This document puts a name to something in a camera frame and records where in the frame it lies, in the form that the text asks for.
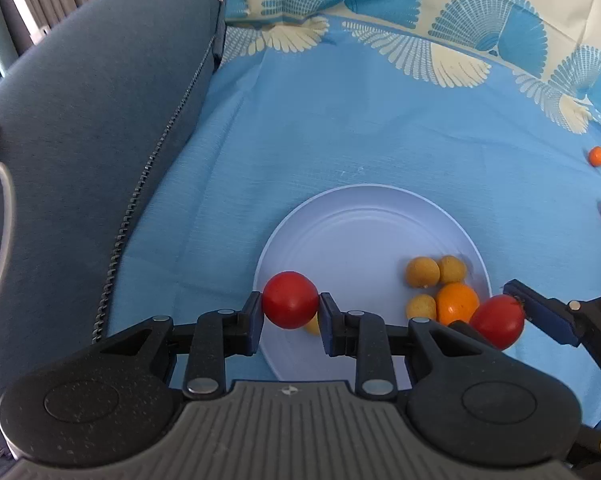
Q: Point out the lavender plate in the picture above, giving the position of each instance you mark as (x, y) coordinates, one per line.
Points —
(360, 240)

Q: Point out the orange mandarin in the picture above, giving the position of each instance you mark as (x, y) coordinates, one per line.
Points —
(458, 302)
(597, 156)

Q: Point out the dark blue cushion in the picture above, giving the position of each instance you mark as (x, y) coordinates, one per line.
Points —
(80, 160)

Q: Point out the yellow longan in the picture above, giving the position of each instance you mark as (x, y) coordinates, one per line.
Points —
(311, 326)
(420, 307)
(423, 272)
(452, 269)

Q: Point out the red tomato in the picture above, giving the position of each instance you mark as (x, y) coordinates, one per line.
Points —
(498, 320)
(290, 300)

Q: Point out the blue fan-print bedsheet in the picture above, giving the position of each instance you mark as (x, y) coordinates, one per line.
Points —
(330, 135)

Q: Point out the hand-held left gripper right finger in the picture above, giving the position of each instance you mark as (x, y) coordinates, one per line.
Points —
(330, 327)

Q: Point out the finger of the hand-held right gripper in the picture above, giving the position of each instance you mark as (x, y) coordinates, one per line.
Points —
(600, 455)
(550, 317)

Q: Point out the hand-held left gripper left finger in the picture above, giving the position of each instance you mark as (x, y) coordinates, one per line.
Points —
(255, 322)

